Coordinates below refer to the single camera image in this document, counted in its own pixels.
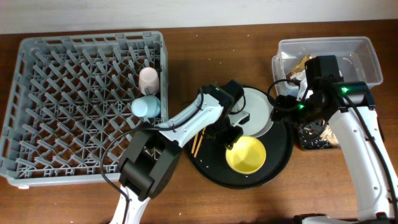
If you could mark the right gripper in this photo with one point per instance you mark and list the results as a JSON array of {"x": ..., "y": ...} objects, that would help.
[{"x": 285, "y": 101}]

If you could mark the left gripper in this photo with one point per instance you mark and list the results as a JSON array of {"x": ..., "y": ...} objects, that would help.
[{"x": 227, "y": 145}]

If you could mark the grey ceramic plate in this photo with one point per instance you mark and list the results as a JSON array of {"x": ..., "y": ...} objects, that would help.
[{"x": 257, "y": 105}]

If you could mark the wooden chopstick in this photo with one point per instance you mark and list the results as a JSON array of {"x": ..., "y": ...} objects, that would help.
[
  {"x": 200, "y": 138},
  {"x": 194, "y": 143}
]

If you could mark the yellow bowl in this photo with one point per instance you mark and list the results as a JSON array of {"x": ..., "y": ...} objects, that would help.
[{"x": 246, "y": 156}]

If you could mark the gold snack wrapper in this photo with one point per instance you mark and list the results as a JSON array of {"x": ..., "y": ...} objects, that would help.
[{"x": 298, "y": 71}]

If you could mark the food scraps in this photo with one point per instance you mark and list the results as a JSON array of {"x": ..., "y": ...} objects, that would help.
[{"x": 318, "y": 135}]

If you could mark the blue cup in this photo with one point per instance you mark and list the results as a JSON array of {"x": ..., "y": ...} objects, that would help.
[{"x": 146, "y": 107}]

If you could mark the pink cup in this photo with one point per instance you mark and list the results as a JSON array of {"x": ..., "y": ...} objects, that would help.
[{"x": 149, "y": 83}]

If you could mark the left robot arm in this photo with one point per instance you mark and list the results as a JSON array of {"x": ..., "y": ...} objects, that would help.
[{"x": 147, "y": 165}]

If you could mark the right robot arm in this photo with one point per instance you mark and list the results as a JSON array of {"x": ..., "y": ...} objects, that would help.
[{"x": 372, "y": 173}]

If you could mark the grey dishwasher rack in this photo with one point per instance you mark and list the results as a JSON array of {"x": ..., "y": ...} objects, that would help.
[{"x": 68, "y": 115}]

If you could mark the round black tray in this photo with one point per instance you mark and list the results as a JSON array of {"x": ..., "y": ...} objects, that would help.
[{"x": 211, "y": 161}]

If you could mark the black rectangular tray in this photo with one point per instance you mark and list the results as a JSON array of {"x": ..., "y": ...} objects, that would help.
[{"x": 342, "y": 119}]

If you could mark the clear plastic bin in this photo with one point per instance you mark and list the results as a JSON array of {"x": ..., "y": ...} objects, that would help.
[{"x": 356, "y": 57}]

